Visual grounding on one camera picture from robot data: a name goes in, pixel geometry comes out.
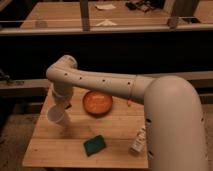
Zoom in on orange ceramic cup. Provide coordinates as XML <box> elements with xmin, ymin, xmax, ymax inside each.
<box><xmin>82</xmin><ymin>91</ymin><xmax>113</xmax><ymax>116</ymax></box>

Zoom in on grey vertical post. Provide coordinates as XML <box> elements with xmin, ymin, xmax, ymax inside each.
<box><xmin>80</xmin><ymin>0</ymin><xmax>90</xmax><ymax>31</ymax></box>

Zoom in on metal rail beam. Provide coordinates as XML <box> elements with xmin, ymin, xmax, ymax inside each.
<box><xmin>0</xmin><ymin>23</ymin><xmax>213</xmax><ymax>36</ymax></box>

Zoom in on dark objects on far table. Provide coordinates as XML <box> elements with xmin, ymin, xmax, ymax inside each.
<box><xmin>125</xmin><ymin>0</ymin><xmax>154</xmax><ymax>13</ymax></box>

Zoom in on folded white paper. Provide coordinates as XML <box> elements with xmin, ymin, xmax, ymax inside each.
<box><xmin>96</xmin><ymin>19</ymin><xmax>117</xmax><ymax>27</ymax></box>

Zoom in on green sponge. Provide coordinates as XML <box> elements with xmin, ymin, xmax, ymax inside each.
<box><xmin>83</xmin><ymin>135</ymin><xmax>106</xmax><ymax>156</ymax></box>

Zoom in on small white bottle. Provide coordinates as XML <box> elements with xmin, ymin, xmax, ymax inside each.
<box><xmin>130</xmin><ymin>127</ymin><xmax>146</xmax><ymax>154</ymax></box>

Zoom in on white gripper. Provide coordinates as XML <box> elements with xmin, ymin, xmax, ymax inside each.
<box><xmin>46</xmin><ymin>105</ymin><xmax>71</xmax><ymax>127</ymax></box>

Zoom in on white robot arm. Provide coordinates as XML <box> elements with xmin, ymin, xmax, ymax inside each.
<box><xmin>46</xmin><ymin>55</ymin><xmax>209</xmax><ymax>171</ymax></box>

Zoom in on white paper sheet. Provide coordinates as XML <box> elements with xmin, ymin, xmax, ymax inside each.
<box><xmin>95</xmin><ymin>4</ymin><xmax>116</xmax><ymax>10</ymax></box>

